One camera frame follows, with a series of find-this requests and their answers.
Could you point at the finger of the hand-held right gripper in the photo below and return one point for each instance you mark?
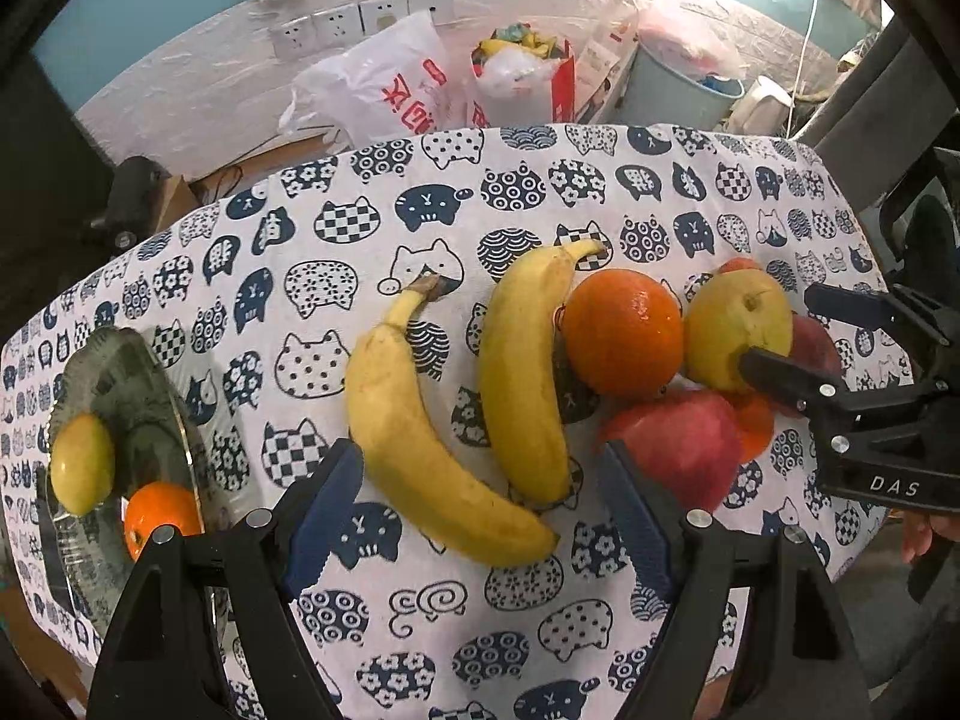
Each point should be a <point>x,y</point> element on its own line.
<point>847,304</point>
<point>787,379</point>

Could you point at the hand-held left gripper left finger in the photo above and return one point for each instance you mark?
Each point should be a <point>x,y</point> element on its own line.
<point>326,510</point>

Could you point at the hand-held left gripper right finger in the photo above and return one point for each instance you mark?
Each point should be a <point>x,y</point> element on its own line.
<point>634,517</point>

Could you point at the red apple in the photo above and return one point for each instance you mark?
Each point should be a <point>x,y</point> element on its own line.
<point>675,442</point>
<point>814,349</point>

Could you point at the small orange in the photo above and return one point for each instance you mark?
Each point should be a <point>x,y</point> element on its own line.
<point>165,510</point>
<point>756,424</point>

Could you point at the yellow banana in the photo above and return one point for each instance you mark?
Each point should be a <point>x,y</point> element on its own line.
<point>420,450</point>
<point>517,390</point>

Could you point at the large orange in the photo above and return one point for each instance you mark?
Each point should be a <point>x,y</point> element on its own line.
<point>622,334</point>

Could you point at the glass plate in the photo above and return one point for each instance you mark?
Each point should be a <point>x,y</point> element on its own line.
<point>127,390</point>

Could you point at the person's right hand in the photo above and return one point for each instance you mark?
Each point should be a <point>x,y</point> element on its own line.
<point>919,532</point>

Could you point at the cat print tablecloth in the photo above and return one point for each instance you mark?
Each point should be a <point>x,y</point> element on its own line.
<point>420,615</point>

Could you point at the grey chair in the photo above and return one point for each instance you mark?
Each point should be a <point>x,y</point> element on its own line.
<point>870,105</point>

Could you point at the white kettle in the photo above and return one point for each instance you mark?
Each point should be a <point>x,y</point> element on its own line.
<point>761,105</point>

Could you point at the grey bin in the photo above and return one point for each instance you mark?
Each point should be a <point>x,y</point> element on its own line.
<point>667,94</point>

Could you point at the pink plastic bag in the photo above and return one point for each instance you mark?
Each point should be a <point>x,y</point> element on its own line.
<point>690,37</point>

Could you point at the white carton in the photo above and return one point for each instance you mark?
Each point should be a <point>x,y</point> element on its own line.
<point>604,67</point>

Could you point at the cardboard box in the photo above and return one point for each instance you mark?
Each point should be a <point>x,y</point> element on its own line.
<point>225,176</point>

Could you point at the red shopping bag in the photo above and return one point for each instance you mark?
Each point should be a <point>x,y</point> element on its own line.
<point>562,86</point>

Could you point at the dark round object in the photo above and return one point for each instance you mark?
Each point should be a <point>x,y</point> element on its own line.
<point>127,195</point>

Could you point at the dark cabinet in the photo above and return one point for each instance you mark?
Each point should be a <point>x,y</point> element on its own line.
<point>45,187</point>

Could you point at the white plastic bag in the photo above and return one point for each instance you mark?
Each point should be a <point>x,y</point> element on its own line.
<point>375,82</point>

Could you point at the white wall socket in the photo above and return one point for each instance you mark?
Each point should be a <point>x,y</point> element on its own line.
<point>431,4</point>
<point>382,15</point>
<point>292,36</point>
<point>337,25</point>

